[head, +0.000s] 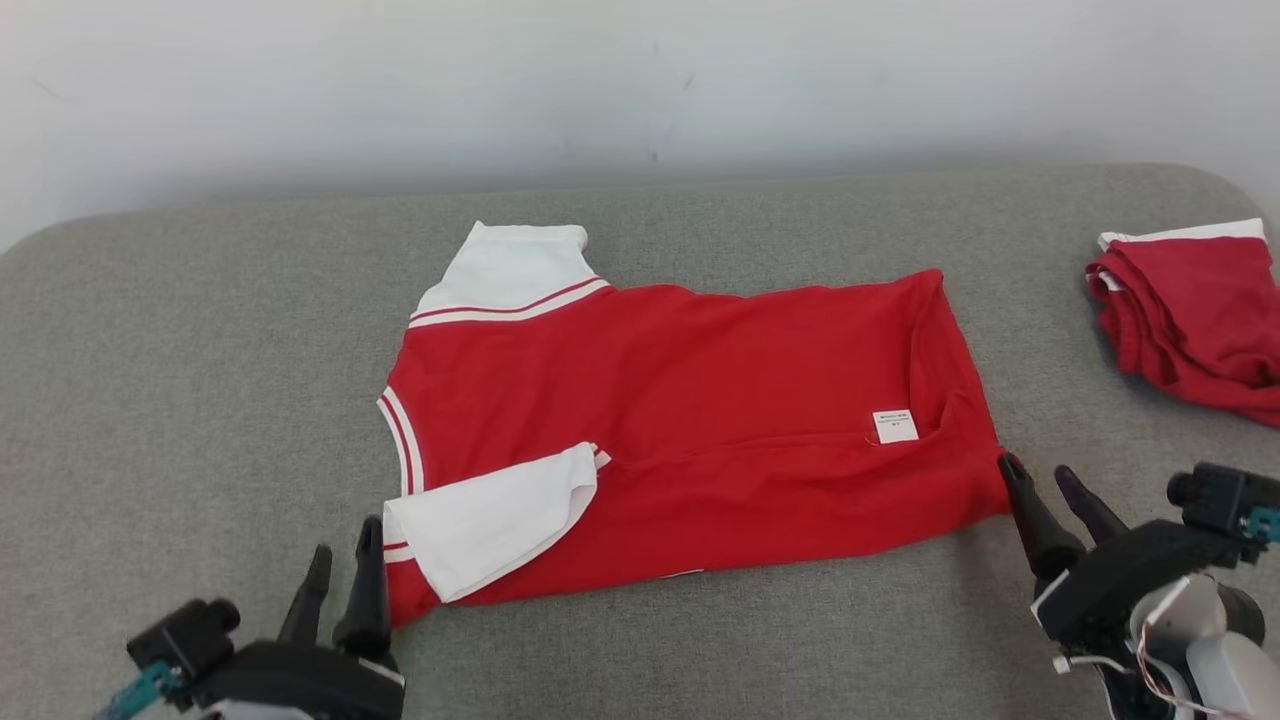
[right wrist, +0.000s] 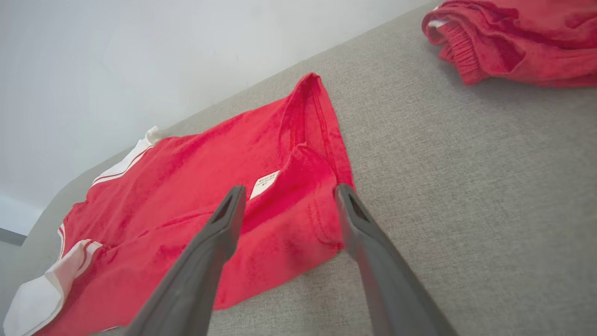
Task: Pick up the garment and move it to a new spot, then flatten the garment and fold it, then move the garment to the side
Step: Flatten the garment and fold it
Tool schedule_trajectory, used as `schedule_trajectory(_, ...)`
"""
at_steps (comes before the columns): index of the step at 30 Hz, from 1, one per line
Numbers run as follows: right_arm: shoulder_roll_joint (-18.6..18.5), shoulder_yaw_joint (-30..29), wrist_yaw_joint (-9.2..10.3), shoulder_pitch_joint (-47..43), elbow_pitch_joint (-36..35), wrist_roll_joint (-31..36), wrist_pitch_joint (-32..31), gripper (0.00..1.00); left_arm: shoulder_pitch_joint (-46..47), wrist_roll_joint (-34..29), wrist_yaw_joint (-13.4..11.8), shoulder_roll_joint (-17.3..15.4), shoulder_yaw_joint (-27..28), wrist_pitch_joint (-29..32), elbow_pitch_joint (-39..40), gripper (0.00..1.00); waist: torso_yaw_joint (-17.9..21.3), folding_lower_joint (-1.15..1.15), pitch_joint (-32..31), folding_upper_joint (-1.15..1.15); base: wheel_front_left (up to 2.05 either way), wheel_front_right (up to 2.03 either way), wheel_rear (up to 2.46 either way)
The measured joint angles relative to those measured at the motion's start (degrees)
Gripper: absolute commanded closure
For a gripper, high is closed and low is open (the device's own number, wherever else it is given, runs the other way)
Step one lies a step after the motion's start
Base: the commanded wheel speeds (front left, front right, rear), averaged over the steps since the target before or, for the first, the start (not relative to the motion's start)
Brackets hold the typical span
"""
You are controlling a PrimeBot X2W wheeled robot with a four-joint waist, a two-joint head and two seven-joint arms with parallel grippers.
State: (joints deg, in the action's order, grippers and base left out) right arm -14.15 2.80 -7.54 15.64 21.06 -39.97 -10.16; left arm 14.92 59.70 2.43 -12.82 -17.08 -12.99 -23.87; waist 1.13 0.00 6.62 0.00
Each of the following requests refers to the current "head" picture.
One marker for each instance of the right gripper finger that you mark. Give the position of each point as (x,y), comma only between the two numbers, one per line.
(1040,525)
(1090,510)

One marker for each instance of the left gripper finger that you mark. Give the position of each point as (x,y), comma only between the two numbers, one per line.
(365,600)
(305,605)

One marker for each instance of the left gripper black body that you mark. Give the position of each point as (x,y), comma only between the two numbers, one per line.
(300,680)

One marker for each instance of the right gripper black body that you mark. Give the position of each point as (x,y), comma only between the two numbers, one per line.
(1120,585)

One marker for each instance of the red and white jersey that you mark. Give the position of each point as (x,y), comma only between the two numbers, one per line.
(1190,310)
(720,400)

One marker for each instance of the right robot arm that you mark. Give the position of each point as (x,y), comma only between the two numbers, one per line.
(1215,650)

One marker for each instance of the grey fabric sofa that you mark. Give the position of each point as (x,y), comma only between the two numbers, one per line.
(200,400)

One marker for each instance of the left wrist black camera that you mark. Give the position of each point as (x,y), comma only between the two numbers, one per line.
(180,640)

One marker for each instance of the right camera teal plug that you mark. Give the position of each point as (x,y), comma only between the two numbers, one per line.
(1265,525)

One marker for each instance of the camera teal plug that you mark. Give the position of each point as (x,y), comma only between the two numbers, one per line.
(140,692)
(1265,525)

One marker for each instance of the left camera teal plug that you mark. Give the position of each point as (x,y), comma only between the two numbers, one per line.
(140,692)

